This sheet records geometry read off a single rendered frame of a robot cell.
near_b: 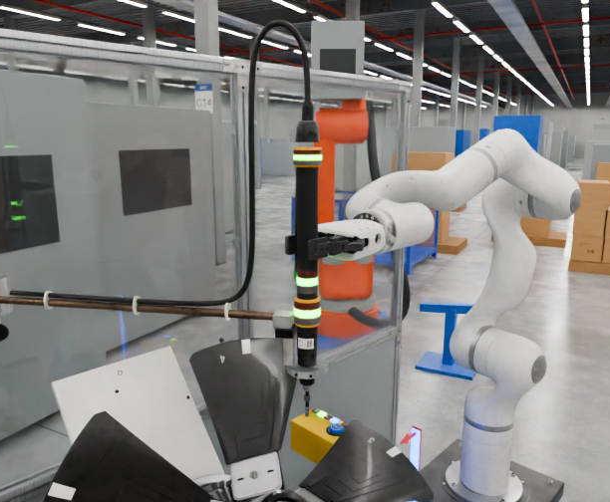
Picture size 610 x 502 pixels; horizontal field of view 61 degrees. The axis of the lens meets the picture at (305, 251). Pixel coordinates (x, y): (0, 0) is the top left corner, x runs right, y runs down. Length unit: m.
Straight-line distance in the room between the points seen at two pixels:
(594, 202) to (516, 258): 6.88
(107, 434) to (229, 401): 0.27
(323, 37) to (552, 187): 3.60
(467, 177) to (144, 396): 0.80
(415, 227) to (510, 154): 0.31
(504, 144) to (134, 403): 0.95
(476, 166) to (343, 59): 3.60
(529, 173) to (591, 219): 6.94
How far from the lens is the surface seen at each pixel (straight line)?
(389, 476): 1.12
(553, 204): 1.28
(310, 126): 0.80
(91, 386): 1.16
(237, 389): 1.03
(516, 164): 1.24
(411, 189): 1.09
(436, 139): 11.30
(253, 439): 1.00
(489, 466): 1.46
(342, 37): 4.69
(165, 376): 1.22
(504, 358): 1.30
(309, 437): 1.47
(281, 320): 0.86
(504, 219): 1.35
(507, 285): 1.32
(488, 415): 1.39
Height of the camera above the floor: 1.83
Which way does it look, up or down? 12 degrees down
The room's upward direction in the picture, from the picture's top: straight up
